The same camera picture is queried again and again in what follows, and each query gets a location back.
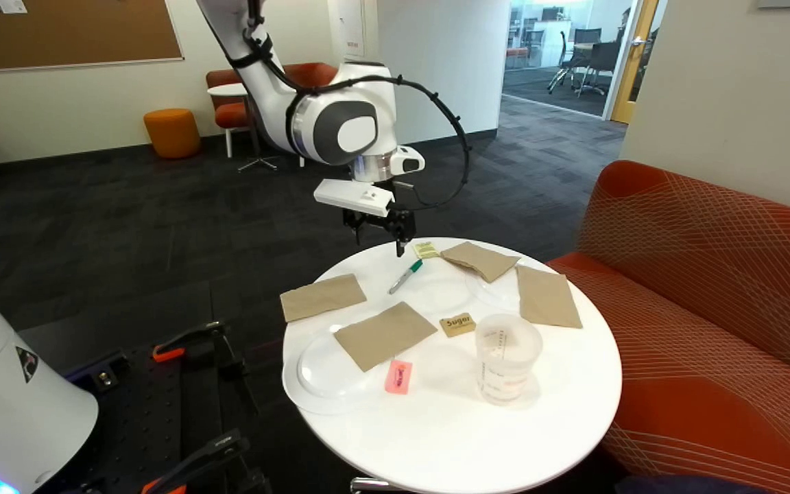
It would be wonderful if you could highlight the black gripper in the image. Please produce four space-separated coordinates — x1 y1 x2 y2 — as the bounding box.
340 176 421 259

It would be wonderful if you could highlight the green capped marker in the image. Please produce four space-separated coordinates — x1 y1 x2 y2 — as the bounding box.
388 258 427 295

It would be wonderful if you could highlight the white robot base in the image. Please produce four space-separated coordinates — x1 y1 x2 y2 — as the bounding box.
0 262 101 494

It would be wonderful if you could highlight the clear plastic cup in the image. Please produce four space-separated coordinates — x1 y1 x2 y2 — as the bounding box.
471 309 547 406

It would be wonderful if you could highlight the brown paper napkin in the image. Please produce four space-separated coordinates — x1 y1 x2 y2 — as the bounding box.
333 299 441 376
436 239 525 285
514 262 588 332
278 270 370 325

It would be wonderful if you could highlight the small brown paper tag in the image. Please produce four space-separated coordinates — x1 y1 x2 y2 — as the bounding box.
436 309 481 340

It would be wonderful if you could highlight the pink sticky note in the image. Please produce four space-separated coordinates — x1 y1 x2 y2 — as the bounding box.
381 355 415 398

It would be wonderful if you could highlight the clear plastic dome lid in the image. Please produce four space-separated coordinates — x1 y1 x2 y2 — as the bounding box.
293 324 390 406

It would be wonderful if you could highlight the orange lounge chair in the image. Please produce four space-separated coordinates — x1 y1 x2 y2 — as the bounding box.
282 60 340 93
204 65 261 159

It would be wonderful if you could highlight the small white round table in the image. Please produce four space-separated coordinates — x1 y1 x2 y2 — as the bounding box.
205 80 281 176

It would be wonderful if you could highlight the orange round ottoman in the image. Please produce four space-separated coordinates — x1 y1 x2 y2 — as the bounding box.
143 107 204 161

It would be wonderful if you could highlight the black office chair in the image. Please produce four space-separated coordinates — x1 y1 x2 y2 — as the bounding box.
544 25 630 103

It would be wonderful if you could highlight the black robot platform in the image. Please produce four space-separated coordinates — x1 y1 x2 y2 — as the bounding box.
13 277 289 494

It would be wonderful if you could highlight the yellow door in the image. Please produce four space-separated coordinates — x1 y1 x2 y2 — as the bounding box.
610 0 663 129

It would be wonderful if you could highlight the orange fabric sofa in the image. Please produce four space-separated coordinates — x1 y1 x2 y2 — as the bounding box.
547 159 790 494

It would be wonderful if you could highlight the brown cork board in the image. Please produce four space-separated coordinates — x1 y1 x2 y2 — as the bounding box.
0 0 185 76

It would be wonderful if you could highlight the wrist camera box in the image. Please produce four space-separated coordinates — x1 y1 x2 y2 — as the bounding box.
309 176 399 220

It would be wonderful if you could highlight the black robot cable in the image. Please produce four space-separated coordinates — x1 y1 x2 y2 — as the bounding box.
282 70 471 202

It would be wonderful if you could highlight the black clamp orange handle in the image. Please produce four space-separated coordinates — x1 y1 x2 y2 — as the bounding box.
148 317 256 409
138 430 253 494

